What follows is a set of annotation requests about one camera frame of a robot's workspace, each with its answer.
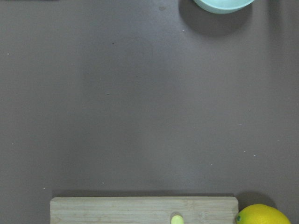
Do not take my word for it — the yellow plastic knife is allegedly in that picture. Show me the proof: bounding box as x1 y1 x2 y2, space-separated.
171 215 184 224

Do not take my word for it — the light green bowl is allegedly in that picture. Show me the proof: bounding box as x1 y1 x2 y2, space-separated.
194 0 254 14

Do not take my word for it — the wooden cutting board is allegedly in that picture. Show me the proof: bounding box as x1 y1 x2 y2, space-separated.
50 196 238 224

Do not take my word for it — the lower yellow lemon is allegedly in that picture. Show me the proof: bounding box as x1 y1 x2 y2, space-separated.
235 204 291 224

